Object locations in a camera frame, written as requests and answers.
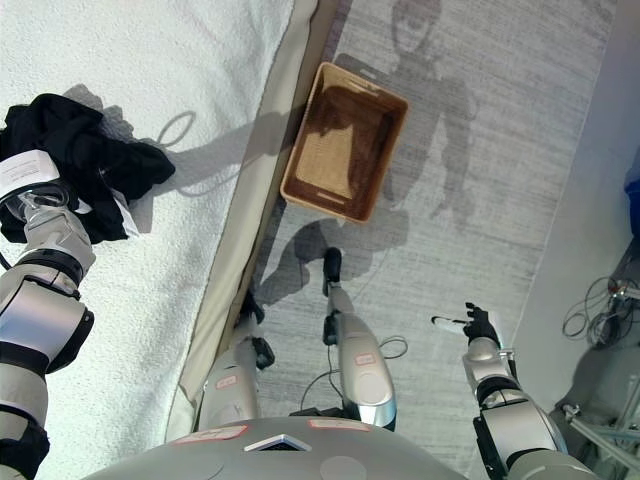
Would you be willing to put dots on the silver robot right leg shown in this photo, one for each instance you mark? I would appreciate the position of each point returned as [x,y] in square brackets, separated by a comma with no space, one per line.
[362,360]

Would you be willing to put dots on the metal stand frame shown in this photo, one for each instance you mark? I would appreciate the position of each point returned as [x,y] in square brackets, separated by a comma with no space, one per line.
[595,425]

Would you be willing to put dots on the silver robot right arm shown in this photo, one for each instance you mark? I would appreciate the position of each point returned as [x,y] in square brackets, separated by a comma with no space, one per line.
[515,425]

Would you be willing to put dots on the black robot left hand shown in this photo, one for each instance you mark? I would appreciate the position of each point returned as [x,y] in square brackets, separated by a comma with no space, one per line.
[30,172]

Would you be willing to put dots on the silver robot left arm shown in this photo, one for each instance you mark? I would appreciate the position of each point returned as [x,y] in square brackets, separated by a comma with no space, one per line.
[35,320]

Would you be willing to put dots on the woven wicker basket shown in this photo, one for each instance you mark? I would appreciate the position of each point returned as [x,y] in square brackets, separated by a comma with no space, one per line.
[345,145]

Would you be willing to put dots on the beige mattress sheet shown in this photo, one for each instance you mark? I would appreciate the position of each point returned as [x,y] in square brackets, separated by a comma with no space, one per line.
[235,260]

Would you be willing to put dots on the grey patterned rug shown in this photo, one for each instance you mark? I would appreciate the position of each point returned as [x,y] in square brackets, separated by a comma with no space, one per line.
[500,175]

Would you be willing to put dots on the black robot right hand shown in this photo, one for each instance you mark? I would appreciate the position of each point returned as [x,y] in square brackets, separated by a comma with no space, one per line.
[479,325]

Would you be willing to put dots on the black garment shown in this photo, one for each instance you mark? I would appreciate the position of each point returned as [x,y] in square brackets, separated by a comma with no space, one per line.
[100,150]

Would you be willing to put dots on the bed with white cover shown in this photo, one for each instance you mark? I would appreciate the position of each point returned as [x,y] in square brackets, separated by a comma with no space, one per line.
[150,65]

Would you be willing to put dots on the grey robot torso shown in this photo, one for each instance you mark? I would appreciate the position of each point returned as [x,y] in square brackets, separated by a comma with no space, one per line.
[280,457]

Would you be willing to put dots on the brown bed frame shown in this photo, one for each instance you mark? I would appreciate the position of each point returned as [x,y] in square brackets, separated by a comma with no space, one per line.
[327,30]

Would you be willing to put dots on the silver robot left leg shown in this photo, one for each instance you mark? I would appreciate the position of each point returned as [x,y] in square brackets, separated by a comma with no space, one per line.
[232,385]

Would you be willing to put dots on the blue object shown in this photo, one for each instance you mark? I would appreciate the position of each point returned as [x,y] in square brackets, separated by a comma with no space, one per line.
[633,200]

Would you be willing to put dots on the silver robot leg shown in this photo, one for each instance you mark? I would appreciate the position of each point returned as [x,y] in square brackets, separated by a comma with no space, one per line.
[232,385]
[362,360]

